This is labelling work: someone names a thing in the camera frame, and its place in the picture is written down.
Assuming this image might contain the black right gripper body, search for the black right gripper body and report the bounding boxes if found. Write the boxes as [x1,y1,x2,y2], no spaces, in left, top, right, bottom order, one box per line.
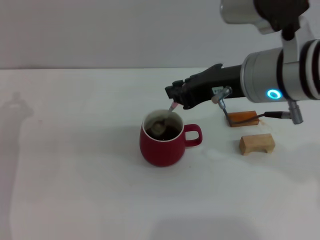
[182,63,245,111]

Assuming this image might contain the pink handled metal spoon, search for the pink handled metal spoon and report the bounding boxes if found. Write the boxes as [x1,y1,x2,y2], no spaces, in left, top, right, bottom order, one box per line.
[149,101,180,138]

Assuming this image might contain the red ceramic cup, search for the red ceramic cup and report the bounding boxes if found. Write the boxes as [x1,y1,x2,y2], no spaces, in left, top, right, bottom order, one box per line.
[139,108,203,168]

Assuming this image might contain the dark coffee liquid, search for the dark coffee liquid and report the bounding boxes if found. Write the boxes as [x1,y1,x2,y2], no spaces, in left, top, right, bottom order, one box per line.
[145,124,181,141]

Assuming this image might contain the dark orange wooden block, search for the dark orange wooden block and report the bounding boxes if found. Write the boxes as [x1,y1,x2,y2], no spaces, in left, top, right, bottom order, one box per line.
[226,110,260,128]

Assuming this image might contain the light wooden arched block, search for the light wooden arched block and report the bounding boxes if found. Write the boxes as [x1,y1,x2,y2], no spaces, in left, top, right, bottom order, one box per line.
[238,133,276,156]

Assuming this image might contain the right gripper cable with plugs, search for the right gripper cable with plugs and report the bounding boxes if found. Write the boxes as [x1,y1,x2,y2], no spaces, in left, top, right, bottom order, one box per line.
[210,85,305,125]

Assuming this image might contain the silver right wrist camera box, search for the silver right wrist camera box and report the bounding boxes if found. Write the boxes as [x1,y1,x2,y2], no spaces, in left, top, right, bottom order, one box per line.
[219,0,311,35]

